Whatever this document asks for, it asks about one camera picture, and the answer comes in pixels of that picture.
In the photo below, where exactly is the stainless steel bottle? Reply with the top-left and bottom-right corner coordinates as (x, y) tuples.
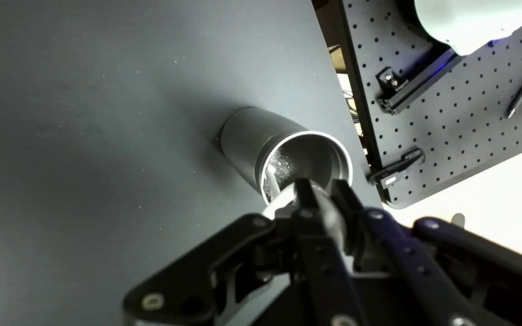
(220, 108), (354, 204)

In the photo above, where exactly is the black perforated breadboard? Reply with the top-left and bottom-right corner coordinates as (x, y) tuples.
(312, 0), (522, 211)

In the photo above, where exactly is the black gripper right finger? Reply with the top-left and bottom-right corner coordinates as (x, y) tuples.
(330, 182), (486, 326)

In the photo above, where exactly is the black clamp bracket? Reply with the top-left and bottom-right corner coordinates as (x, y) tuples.
(367, 147), (425, 189)

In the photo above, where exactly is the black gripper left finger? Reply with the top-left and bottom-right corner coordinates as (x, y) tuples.
(292, 180), (368, 326)

